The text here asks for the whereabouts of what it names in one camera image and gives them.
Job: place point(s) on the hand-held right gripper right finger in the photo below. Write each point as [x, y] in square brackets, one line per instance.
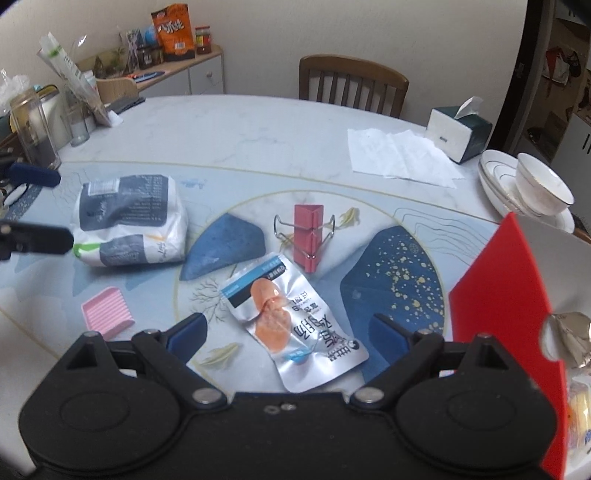
[392, 337]

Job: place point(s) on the yellow green lidded container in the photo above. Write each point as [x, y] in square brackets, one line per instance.
[48, 115]

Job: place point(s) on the small blue globe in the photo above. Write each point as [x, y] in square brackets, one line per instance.
[150, 36]

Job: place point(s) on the white blue marble desktop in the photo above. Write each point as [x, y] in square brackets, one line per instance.
[231, 134]

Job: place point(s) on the gold foil snack bag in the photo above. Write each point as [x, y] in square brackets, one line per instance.
[572, 332]

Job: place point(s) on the wooden chair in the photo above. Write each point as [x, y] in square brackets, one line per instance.
[351, 64]

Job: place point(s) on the white wood sideboard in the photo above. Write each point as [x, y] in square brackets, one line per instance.
[203, 76]

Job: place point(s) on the crumpled clear plastic bag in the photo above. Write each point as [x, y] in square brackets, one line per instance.
[14, 90]

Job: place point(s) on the red white hanging bag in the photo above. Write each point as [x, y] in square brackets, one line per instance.
[556, 64]

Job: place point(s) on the pink binder clip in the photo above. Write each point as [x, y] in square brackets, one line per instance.
[307, 230]

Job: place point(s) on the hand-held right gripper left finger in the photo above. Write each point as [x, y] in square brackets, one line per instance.
[187, 337]

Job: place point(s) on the tall glass jar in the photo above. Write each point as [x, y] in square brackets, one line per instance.
[34, 134]

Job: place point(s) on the clear plastic noodle bag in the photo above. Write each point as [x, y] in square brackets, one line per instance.
[69, 74]

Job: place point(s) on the green white tissue box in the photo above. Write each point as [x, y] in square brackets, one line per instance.
[445, 134]

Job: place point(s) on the white paper napkin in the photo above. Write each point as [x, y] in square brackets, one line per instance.
[392, 157]

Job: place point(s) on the orange snack bag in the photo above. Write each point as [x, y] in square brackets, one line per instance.
[174, 32]

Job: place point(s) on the small drinking glass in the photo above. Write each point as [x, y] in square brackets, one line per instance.
[76, 129]

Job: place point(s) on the pink ribbed pad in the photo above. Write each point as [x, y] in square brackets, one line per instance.
[108, 311]

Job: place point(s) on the dark glass jar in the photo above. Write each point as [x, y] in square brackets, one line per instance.
[147, 57]

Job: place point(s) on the white grey food bag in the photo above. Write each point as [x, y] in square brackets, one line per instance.
[129, 207]

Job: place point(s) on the stack of plates with bowl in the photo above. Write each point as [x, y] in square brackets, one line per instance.
[496, 166]

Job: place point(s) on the red lid jar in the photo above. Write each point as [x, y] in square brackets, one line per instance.
[203, 41]

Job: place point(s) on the clear packet yellow bun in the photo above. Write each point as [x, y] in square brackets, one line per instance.
[581, 415]

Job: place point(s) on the silver snack packet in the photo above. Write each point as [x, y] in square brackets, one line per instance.
[295, 332]

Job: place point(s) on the red cardboard box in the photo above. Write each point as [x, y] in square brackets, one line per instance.
[503, 300]

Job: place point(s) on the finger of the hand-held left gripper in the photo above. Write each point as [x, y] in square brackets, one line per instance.
[37, 239]
[32, 175]

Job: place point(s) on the white bowl gold rim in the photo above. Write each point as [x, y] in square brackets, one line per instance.
[540, 184]

